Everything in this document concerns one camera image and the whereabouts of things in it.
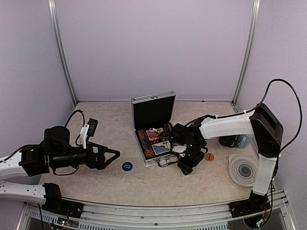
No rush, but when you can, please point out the grey striped plate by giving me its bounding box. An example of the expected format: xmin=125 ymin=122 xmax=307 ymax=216
xmin=228 ymin=154 xmax=258 ymax=188

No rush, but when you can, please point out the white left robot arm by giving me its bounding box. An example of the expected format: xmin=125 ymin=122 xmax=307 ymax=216
xmin=0 ymin=126 xmax=120 ymax=213

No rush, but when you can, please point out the light blue mug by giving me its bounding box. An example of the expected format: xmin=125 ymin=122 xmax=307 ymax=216
xmin=236 ymin=135 xmax=252 ymax=149

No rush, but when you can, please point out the red chip row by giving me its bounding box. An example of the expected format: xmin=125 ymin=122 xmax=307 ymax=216
xmin=138 ymin=129 xmax=150 ymax=146

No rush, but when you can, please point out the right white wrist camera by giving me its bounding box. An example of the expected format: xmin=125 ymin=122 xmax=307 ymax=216
xmin=172 ymin=145 xmax=187 ymax=154

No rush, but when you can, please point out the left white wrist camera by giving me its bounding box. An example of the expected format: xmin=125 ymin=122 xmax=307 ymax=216
xmin=79 ymin=118 xmax=98 ymax=149

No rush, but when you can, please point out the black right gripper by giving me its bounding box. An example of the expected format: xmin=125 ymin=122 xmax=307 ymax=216
xmin=177 ymin=142 xmax=204 ymax=175

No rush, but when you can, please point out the aluminium poker chip case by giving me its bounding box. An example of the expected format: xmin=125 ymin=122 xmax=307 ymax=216
xmin=131 ymin=91 xmax=178 ymax=168

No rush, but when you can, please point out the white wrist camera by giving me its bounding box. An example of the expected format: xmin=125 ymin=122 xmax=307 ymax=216
xmin=79 ymin=118 xmax=98 ymax=149
xmin=172 ymin=145 xmax=187 ymax=154

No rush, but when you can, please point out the dark green mug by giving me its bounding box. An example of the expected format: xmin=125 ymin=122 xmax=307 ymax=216
xmin=218 ymin=136 xmax=237 ymax=148

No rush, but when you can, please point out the red playing card deck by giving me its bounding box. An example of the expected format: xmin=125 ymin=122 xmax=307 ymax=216
xmin=146 ymin=128 xmax=164 ymax=141

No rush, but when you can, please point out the blue round button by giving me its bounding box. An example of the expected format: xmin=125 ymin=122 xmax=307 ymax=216
xmin=122 ymin=162 xmax=133 ymax=172

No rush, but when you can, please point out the orange round button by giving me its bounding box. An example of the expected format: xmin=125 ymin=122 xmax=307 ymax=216
xmin=204 ymin=153 xmax=215 ymax=161

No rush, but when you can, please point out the blue playing card deck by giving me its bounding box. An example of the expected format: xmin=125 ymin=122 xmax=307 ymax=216
xmin=152 ymin=141 xmax=171 ymax=155

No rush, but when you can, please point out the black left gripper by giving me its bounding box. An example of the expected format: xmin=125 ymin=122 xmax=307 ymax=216
xmin=51 ymin=141 xmax=120 ymax=170

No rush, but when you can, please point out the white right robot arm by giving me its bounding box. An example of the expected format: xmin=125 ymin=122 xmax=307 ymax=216
xmin=171 ymin=103 xmax=283 ymax=213

